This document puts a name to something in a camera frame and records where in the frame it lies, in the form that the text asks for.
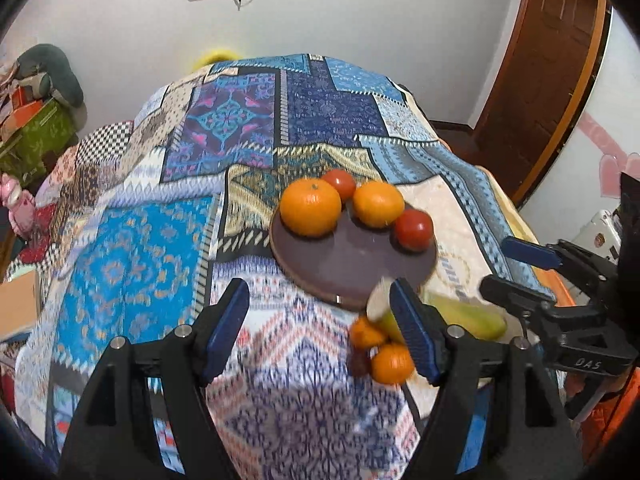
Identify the green mango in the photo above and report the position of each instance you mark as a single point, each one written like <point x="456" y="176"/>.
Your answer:
<point x="465" y="322"/>

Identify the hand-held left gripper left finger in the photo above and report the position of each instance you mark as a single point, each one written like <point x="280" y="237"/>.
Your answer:
<point x="226" y="332"/>

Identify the pink plush toy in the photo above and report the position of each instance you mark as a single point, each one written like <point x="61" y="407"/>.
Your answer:
<point x="17" y="205"/>

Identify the checkered cloth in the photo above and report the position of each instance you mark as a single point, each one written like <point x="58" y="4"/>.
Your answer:
<point x="105" y="140"/>

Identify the grey plush toy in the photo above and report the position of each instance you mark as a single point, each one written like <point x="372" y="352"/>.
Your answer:
<point x="55" y="72"/>

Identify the pink ribbon wall sticker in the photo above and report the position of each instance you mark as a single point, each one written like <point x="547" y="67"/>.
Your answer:
<point x="612" y="165"/>

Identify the large orange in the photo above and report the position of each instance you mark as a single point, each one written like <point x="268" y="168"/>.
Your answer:
<point x="310" y="208"/>

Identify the white appliance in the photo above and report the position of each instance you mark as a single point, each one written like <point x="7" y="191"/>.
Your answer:
<point x="600" y="235"/>

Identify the orange cloth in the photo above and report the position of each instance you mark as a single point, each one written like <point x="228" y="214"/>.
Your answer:
<point x="610" y="410"/>

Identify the brown cardboard box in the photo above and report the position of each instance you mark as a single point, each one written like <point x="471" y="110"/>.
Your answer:
<point x="17" y="305"/>

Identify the small mandarin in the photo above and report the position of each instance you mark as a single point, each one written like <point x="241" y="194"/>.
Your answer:
<point x="365" y="334"/>
<point x="391" y="364"/>

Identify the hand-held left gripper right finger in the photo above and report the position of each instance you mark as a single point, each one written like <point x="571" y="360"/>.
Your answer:
<point x="414" y="332"/>

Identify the small dark red fruit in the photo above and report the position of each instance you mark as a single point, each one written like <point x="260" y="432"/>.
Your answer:
<point x="359" y="364"/>

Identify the green patterned box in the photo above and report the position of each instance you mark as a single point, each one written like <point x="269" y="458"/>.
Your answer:
<point x="37" y="137"/>

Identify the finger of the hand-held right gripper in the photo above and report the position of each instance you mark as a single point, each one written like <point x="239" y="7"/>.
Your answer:
<point x="530" y="252"/>
<point x="515" y="294"/>

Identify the brown wooden door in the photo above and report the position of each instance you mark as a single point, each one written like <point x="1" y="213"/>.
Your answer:
<point x="542" y="75"/>

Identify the patchwork printed blanket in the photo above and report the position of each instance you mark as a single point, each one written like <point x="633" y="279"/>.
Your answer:
<point x="125" y="270"/>

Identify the brown round plate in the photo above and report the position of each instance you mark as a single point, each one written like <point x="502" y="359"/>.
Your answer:
<point x="345" y="262"/>

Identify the red tomato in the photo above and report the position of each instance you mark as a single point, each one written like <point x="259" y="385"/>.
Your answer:
<point x="414" y="230"/>
<point x="340" y="183"/>

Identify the yellow round cushion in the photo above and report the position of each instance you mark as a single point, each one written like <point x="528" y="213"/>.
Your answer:
<point x="212" y="57"/>

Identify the medium orange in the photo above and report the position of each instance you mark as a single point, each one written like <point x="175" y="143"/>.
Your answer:
<point x="378" y="204"/>

